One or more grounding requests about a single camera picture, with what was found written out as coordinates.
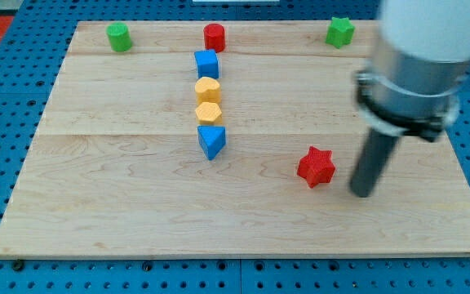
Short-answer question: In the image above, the yellow heart block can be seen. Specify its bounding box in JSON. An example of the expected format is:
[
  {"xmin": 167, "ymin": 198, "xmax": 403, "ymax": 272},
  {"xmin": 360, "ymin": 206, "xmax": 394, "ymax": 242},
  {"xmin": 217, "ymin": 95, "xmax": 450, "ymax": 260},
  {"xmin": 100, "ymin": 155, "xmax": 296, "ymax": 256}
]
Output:
[{"xmin": 194, "ymin": 77, "xmax": 222, "ymax": 105}]

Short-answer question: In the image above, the light wooden board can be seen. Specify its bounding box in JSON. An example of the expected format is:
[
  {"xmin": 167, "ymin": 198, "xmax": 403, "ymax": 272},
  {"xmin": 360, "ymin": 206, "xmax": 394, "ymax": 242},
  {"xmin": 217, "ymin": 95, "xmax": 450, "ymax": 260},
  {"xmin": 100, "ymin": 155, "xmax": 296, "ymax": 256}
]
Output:
[{"xmin": 0, "ymin": 20, "xmax": 470, "ymax": 260}]

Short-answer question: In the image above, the red star block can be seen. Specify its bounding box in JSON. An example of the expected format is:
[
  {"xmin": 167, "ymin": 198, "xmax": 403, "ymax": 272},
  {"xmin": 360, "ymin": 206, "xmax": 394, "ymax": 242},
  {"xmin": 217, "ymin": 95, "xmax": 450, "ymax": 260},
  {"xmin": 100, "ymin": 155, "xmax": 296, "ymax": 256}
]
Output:
[{"xmin": 297, "ymin": 146, "xmax": 336, "ymax": 189}]

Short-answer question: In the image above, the green star block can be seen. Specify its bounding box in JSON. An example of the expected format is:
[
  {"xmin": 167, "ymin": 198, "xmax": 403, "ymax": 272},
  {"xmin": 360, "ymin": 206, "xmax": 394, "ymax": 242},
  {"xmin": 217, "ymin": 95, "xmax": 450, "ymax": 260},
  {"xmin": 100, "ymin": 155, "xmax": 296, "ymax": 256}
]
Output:
[{"xmin": 325, "ymin": 17, "xmax": 355, "ymax": 48}]

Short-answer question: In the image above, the blue triangle block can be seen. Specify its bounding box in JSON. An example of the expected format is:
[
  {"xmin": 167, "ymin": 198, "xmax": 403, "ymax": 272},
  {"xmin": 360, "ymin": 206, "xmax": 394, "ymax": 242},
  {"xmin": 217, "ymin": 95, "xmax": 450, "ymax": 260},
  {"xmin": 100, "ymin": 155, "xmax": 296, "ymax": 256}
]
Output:
[{"xmin": 197, "ymin": 125, "xmax": 226, "ymax": 160}]

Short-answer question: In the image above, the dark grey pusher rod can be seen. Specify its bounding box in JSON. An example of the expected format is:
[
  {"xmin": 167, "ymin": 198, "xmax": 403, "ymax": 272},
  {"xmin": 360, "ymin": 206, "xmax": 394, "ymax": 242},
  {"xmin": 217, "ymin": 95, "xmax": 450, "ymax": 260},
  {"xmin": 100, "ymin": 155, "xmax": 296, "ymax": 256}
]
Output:
[{"xmin": 349, "ymin": 128, "xmax": 399, "ymax": 198}]

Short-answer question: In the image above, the yellow hexagon block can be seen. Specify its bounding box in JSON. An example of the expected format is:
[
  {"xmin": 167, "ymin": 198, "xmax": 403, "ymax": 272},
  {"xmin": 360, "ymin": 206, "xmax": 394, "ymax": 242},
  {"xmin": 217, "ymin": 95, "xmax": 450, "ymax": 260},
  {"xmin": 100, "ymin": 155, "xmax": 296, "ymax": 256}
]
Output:
[{"xmin": 195, "ymin": 102, "xmax": 223, "ymax": 126}]

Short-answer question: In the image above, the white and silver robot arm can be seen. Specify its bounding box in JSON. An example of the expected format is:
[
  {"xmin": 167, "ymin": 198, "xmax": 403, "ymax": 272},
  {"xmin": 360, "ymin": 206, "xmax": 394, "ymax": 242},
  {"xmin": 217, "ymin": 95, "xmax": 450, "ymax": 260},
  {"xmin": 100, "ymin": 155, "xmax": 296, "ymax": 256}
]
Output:
[{"xmin": 357, "ymin": 0, "xmax": 470, "ymax": 141}]

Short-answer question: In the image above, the red cylinder block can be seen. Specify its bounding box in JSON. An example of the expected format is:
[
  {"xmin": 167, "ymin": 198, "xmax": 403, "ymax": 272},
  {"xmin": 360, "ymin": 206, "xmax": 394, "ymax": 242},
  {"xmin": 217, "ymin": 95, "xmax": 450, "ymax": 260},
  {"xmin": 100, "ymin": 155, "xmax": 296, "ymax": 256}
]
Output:
[{"xmin": 203, "ymin": 23, "xmax": 226, "ymax": 53}]

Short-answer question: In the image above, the blue cube block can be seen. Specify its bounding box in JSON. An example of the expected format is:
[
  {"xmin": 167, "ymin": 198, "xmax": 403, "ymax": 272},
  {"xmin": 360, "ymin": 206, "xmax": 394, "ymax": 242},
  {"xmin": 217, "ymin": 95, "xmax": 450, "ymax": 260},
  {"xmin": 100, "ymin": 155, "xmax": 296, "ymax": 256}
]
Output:
[{"xmin": 194, "ymin": 49, "xmax": 220, "ymax": 79}]

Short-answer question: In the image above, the green cylinder block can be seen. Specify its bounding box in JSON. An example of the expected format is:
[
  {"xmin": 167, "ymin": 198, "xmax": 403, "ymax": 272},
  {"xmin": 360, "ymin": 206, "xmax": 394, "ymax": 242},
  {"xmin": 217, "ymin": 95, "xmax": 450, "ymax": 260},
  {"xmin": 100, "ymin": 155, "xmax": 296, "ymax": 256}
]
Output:
[{"xmin": 106, "ymin": 22, "xmax": 132, "ymax": 52}]

